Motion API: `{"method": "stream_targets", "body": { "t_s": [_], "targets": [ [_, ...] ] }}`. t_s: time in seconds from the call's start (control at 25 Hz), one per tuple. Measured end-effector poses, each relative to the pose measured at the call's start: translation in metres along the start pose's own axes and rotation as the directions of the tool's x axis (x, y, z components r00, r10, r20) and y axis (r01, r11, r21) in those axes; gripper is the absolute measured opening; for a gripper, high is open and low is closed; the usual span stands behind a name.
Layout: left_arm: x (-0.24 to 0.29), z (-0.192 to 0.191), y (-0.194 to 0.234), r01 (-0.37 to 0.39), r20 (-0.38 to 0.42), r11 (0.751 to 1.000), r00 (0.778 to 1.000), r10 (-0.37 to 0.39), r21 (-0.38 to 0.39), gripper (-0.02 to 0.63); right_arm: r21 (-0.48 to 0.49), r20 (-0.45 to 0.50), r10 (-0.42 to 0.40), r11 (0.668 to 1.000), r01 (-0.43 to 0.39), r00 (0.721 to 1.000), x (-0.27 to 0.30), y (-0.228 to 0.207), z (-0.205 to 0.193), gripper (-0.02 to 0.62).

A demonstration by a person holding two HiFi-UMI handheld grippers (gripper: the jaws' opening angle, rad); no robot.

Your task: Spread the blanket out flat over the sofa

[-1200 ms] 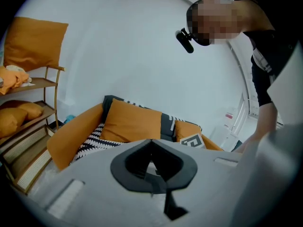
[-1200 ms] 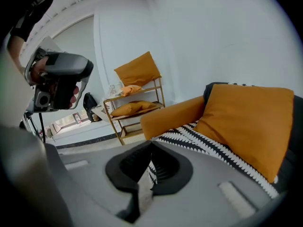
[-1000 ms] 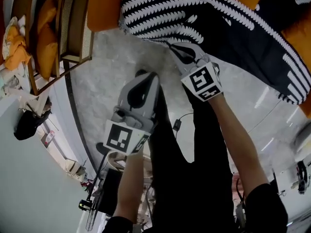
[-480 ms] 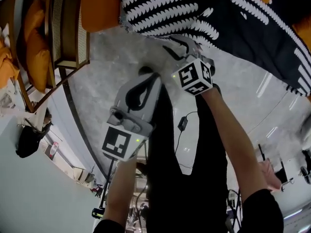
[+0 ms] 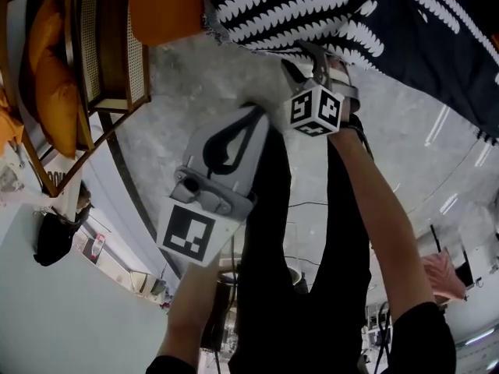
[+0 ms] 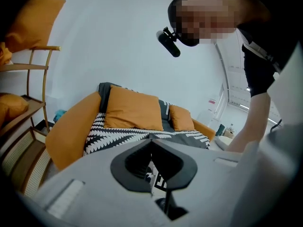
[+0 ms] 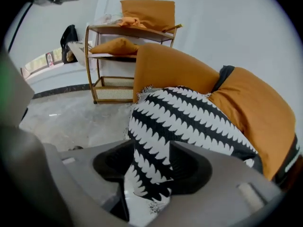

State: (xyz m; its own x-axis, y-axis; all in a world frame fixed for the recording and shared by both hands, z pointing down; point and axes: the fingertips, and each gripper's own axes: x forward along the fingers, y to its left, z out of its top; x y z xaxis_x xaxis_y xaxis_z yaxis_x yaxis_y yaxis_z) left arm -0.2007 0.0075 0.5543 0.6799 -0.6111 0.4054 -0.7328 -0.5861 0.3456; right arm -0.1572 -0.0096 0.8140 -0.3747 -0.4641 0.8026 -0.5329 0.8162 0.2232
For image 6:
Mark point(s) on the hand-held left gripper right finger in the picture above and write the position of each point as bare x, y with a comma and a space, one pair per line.
208, 193

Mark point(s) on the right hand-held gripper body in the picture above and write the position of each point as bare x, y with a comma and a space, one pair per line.
160, 182

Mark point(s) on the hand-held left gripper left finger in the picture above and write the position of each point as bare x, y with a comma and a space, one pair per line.
99, 197

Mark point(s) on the orange sofa cushion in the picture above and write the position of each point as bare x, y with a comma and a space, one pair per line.
181, 118
133, 110

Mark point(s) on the orange sofa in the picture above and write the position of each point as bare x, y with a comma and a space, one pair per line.
68, 131

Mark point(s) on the person's right forearm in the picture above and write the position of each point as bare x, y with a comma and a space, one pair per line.
251, 122

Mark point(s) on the black white striped blanket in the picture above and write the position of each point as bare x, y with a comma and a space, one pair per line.
109, 136

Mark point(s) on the teal cloth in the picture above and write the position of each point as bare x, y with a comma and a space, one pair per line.
59, 116

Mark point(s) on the wooden rattan shelf rack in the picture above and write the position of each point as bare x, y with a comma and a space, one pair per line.
35, 107

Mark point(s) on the person's black clothing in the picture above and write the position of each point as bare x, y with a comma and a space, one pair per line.
255, 79

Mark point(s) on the small orange pillow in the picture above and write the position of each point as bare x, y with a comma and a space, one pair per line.
14, 104

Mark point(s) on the person's head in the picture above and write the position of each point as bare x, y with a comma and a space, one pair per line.
206, 13

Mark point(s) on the large flat orange pillow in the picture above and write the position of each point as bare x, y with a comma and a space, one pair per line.
33, 20

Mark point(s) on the black head-mounted camera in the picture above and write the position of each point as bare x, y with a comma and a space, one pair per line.
168, 42

